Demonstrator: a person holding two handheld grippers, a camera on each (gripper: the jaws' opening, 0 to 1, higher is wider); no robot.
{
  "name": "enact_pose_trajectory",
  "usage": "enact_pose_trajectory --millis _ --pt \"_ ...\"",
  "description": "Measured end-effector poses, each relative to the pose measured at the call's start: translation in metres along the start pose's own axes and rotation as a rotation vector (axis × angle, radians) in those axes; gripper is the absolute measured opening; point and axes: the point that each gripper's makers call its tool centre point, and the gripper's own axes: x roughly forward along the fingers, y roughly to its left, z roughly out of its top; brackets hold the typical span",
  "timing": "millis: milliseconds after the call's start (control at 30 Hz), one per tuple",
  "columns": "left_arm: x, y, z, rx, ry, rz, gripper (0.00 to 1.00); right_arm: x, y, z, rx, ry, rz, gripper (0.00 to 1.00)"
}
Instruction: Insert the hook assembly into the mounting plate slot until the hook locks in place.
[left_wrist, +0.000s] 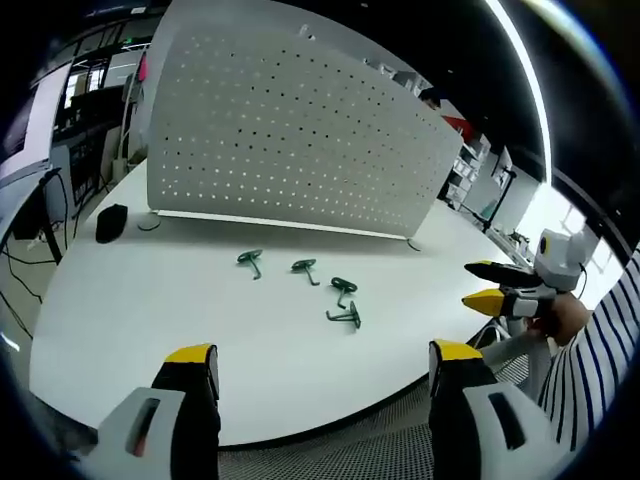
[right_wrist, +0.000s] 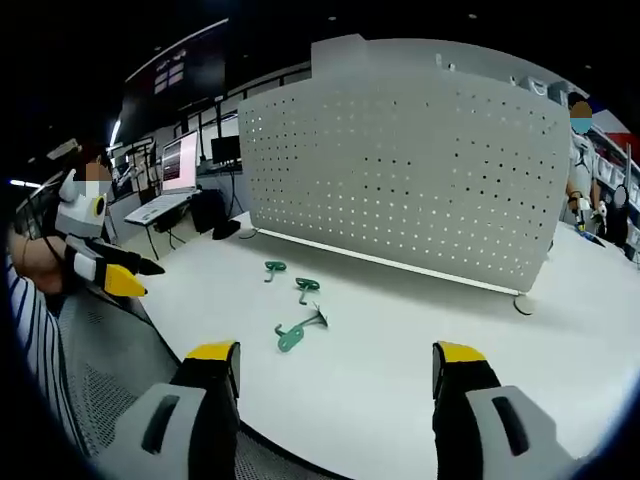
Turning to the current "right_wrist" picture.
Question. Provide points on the white perforated mounting plate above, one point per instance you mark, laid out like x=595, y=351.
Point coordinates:
x=400, y=175

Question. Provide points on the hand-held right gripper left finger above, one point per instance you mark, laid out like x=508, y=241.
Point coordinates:
x=197, y=400

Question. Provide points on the black bag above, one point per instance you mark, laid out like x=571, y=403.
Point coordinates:
x=210, y=212

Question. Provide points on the green hook assembly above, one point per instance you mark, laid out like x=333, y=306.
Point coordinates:
x=295, y=336
x=306, y=286
x=274, y=267

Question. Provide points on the person's striped shirt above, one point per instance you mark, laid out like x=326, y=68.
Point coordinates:
x=37, y=340

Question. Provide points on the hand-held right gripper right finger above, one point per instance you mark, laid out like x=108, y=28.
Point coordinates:
x=470, y=400

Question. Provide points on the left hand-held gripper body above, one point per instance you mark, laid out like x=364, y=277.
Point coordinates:
x=75, y=217

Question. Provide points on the grey mesh chair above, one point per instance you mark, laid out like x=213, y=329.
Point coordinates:
x=115, y=360

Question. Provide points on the white laptop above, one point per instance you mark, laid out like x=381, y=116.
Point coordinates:
x=172, y=170

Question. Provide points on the black computer monitor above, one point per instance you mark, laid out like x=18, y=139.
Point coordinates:
x=225, y=149

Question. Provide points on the white folding table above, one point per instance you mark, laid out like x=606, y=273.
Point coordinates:
x=165, y=227

